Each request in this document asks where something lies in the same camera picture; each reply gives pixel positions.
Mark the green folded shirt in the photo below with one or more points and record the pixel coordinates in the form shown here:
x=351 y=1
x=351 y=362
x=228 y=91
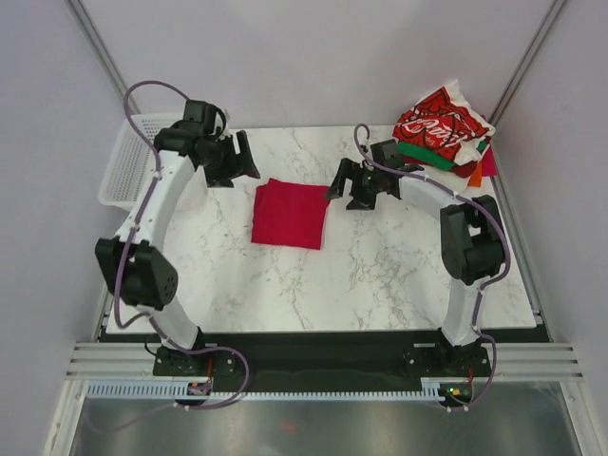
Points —
x=423 y=153

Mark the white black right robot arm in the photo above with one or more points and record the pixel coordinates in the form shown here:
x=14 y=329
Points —
x=473 y=244

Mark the right aluminium frame post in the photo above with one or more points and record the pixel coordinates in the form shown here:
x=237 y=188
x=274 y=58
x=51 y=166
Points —
x=542 y=34

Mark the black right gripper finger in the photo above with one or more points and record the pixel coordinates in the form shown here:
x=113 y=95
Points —
x=361 y=200
x=344 y=173

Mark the left aluminium frame post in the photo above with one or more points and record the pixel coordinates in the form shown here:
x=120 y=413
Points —
x=86 y=25

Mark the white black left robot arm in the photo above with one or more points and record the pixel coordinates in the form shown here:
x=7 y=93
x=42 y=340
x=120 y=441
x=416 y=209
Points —
x=132 y=262

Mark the aluminium frame post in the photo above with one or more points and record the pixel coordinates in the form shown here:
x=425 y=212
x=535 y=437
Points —
x=86 y=25
x=542 y=34

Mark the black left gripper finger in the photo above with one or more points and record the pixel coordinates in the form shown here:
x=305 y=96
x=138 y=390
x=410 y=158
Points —
x=245 y=157
x=219 y=179

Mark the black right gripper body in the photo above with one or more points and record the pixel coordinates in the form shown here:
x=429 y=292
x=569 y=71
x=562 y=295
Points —
x=370 y=179

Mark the magenta folded shirt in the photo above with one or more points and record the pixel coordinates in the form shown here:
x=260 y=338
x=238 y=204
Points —
x=487 y=167

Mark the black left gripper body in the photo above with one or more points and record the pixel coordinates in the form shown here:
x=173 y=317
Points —
x=221 y=151

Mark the orange folded shirt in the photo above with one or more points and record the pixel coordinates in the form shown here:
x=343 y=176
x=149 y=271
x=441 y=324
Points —
x=476 y=178

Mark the dark red folded shirt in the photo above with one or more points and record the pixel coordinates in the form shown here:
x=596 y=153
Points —
x=465 y=171

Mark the red white printed shirt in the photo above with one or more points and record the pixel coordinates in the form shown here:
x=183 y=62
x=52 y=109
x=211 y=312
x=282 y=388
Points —
x=445 y=123

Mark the crimson red t shirt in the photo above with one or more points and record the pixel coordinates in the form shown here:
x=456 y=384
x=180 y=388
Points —
x=290 y=214

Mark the white folded shirt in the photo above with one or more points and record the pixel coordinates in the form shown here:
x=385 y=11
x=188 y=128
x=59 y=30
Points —
x=446 y=177

